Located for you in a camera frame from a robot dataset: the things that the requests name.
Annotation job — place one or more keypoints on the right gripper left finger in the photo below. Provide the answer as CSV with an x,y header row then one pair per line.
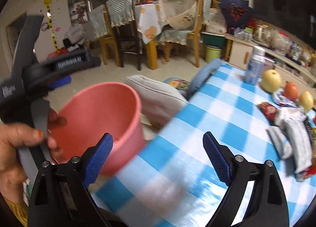
x,y
60,194

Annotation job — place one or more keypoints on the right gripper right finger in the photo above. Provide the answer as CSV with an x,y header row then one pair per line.
x,y
267,205

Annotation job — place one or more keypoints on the pink plastic bucket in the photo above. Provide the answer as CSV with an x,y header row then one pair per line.
x,y
108,107

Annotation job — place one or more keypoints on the silver foil snack bag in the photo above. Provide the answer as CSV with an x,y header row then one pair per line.
x,y
280,142

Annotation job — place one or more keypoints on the white blue milk carton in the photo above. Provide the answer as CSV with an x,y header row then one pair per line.
x,y
291,120

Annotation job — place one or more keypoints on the red snack wrapper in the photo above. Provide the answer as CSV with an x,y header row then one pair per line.
x,y
268,110

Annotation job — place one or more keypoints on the green trash bin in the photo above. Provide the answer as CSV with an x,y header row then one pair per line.
x,y
212,52

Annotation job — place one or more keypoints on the person left hand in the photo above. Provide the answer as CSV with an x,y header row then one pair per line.
x,y
13,136

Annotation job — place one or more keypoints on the blue white checkered tablecloth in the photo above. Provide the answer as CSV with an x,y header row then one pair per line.
x,y
179,179

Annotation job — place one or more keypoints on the yellow pear right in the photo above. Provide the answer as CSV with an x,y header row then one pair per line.
x,y
306,100

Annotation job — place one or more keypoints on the yellow pear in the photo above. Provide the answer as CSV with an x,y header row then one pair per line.
x,y
306,100
271,80

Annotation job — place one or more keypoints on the red apple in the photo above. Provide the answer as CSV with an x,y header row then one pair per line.
x,y
290,91

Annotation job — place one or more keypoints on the yellow pear left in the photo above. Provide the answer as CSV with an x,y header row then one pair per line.
x,y
271,80

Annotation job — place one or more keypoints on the white blue milk bottle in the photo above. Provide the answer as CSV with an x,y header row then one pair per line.
x,y
255,65

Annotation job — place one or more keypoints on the dining table with cloth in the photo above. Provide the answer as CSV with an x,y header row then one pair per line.
x,y
150,25

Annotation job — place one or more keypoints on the blue cushion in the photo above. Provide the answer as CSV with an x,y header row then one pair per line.
x,y
201,77

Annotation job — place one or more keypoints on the wooden dining chair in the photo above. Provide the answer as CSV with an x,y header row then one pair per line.
x,y
171,36

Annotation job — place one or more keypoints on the electric kettle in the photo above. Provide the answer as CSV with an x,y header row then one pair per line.
x,y
262,34

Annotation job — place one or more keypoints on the mesh food cover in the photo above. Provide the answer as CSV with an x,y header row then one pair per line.
x,y
179,14

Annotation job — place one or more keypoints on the dark blue flower bouquet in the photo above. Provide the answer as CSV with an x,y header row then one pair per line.
x,y
237,13

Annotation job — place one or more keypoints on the black flat television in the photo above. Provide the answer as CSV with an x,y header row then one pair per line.
x,y
294,16

